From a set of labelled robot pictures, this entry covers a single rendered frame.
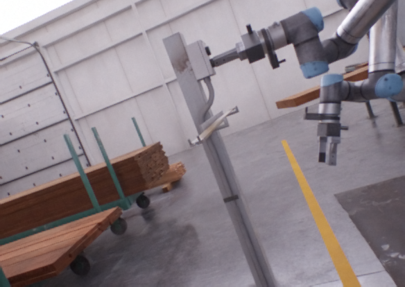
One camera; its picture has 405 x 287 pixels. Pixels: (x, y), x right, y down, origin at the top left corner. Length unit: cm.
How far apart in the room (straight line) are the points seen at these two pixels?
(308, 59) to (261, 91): 837
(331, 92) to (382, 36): 23
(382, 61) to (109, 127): 971
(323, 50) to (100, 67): 973
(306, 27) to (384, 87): 34
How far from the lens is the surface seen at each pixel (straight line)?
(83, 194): 394
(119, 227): 395
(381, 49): 124
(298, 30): 101
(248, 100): 933
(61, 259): 232
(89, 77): 1070
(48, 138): 1148
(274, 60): 103
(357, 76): 199
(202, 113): 100
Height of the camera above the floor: 106
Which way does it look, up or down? 6 degrees down
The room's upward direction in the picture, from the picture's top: 21 degrees counter-clockwise
